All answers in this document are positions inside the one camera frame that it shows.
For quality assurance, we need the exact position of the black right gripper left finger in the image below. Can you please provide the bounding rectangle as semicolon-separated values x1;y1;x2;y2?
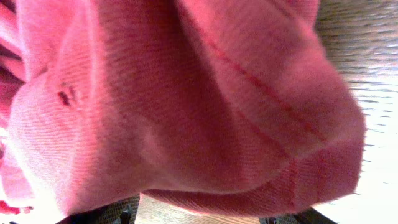
57;194;140;224

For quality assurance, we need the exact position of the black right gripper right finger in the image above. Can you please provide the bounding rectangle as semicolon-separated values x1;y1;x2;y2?
259;208;337;224

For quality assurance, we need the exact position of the orange printed t-shirt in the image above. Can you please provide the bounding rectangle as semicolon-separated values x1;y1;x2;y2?
1;0;365;223

